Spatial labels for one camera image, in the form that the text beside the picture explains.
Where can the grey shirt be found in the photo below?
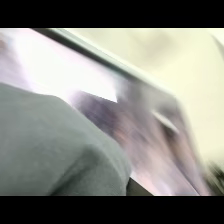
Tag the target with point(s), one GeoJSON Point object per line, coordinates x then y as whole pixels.
{"type": "Point", "coordinates": [50, 146]}

